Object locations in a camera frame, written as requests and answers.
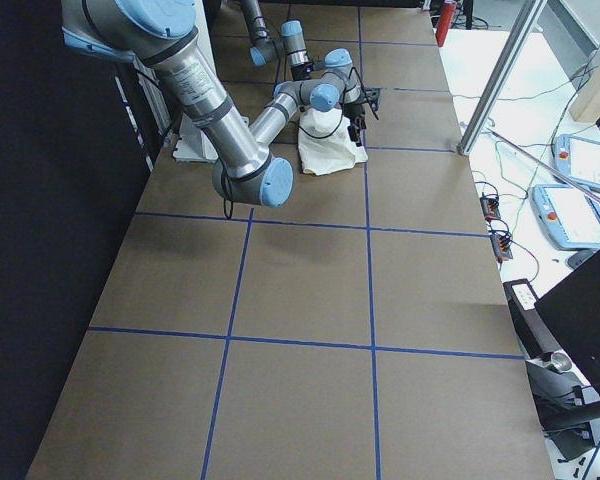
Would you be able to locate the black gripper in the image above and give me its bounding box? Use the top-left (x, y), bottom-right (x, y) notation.
top-left (346, 103), bottom-right (366, 147)

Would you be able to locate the cream long-sleeve cat shirt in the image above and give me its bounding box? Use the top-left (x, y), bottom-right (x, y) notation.
top-left (298, 108), bottom-right (368, 176)

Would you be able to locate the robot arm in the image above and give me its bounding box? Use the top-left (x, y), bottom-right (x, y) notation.
top-left (61, 1), bottom-right (372, 208)
top-left (240, 0), bottom-right (314, 81)

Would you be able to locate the red fire extinguisher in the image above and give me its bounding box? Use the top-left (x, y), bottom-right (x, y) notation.
top-left (435, 0), bottom-right (456, 48)

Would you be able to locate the far orange connector block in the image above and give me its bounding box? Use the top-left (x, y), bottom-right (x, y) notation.
top-left (479, 194), bottom-right (502, 222)

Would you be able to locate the orange connector block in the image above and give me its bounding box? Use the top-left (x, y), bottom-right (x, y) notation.
top-left (489, 230), bottom-right (513, 263)
top-left (479, 194), bottom-right (502, 222)

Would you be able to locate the near orange connector block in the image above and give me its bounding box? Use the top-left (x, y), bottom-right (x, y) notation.
top-left (489, 230), bottom-right (513, 263)

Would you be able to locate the near blue teach pendant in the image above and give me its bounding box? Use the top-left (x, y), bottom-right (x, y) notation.
top-left (530, 184), bottom-right (600, 251)

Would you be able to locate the blue teach pendant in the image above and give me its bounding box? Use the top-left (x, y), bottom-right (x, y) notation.
top-left (530, 184), bottom-right (600, 251)
top-left (553, 134), bottom-right (600, 192)

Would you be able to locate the far blue teach pendant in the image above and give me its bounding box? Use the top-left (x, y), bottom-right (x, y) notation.
top-left (553, 134), bottom-right (600, 192)

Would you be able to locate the black box with label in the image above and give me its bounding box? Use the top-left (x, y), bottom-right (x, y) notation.
top-left (503, 279), bottom-right (566, 359)

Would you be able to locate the black monitor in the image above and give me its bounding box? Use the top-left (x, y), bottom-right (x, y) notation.
top-left (535, 249), bottom-right (600, 395)

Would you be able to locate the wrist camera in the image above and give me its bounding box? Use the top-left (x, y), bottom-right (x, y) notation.
top-left (364, 87), bottom-right (381, 114)

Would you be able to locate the grey aluminium post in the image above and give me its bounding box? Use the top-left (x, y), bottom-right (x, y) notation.
top-left (457, 0), bottom-right (548, 156)

